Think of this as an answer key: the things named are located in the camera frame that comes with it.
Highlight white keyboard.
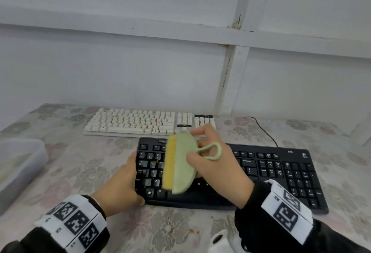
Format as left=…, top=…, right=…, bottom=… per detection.
left=83, top=107, right=217, bottom=139

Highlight white marker left wristband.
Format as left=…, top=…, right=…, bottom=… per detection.
left=34, top=195, right=108, bottom=252

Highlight clear plastic container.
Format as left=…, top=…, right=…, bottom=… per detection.
left=0, top=138, right=49, bottom=216

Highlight person's right forearm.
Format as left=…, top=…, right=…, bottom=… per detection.
left=234, top=181, right=371, bottom=253

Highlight black keyboard cable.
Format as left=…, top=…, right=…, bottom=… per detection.
left=245, top=116, right=279, bottom=148

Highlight person's left forearm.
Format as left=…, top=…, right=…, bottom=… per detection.
left=0, top=195, right=111, bottom=253

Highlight white marker wristband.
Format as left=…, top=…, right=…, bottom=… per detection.
left=260, top=179, right=314, bottom=246
left=34, top=195, right=108, bottom=252

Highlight black keyboard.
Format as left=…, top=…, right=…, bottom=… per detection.
left=134, top=137, right=330, bottom=215

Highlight white wooden frame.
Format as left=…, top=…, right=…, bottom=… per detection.
left=0, top=0, right=371, bottom=146

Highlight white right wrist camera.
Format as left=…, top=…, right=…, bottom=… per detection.
left=208, top=229, right=243, bottom=253

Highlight white marker right wristband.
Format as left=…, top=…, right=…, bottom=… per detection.
left=260, top=179, right=314, bottom=246

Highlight green brush yellow bristles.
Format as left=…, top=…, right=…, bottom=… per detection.
left=162, top=130, right=222, bottom=195

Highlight person's left hand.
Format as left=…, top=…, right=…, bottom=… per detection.
left=90, top=151, right=145, bottom=218

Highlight floral tablecloth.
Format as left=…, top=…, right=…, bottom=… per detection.
left=0, top=103, right=371, bottom=253

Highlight person's right hand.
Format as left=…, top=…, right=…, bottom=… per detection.
left=185, top=124, right=255, bottom=209

